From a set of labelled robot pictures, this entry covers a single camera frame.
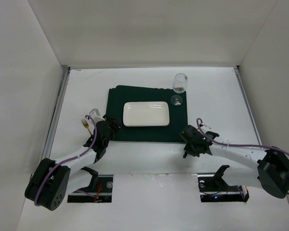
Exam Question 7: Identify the gold fork dark handle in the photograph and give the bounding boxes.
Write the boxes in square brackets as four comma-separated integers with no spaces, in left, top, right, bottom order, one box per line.
[81,118,92,135]

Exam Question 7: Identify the white rectangular plate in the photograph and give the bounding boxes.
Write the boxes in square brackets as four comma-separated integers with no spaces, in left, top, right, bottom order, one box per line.
[123,102,170,127]

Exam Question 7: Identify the dark green cloth placemat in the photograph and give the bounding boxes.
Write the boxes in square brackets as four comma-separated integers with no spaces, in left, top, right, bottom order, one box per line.
[106,85,188,143]

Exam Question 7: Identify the clear wine glass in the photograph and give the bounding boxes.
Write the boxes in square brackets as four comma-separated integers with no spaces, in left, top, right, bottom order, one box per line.
[171,73,188,106]

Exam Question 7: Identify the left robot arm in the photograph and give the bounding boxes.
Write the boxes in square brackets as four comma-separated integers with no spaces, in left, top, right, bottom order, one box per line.
[25,115,122,211]

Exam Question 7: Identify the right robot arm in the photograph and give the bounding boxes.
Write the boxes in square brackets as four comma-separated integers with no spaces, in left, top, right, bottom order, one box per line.
[180,125,289,199]

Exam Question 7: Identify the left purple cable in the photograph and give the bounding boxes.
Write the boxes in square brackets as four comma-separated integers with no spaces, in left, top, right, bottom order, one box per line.
[33,115,104,206]

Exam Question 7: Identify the purple cable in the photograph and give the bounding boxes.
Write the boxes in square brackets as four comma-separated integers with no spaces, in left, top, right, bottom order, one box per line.
[33,115,104,206]
[196,117,289,200]

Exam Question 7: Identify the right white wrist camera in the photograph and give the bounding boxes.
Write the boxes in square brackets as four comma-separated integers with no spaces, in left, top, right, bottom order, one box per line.
[200,124,212,133]

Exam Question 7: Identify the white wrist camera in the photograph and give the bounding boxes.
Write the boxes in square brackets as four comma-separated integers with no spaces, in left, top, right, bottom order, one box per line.
[200,124,212,133]
[89,108,105,124]

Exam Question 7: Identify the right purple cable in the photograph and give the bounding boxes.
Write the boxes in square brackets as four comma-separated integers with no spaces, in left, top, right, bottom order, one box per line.
[196,117,289,200]

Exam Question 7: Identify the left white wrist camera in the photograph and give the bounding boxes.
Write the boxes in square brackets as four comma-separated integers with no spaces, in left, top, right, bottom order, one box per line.
[89,108,105,124]

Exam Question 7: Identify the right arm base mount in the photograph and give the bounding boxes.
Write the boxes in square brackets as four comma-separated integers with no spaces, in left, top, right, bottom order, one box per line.
[197,165,250,203]

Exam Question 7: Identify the left aluminium table rail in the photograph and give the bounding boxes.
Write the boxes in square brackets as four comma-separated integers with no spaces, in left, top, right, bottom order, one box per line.
[41,65,70,160]

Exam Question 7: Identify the aluminium table rail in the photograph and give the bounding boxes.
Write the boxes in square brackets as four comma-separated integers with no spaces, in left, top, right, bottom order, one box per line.
[234,66,262,144]
[41,65,70,160]

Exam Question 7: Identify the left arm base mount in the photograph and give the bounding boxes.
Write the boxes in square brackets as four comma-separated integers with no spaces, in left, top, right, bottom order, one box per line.
[67,167,114,203]

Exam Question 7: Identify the right aluminium table rail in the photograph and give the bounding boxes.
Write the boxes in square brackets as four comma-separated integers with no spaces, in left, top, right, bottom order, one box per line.
[234,66,262,144]

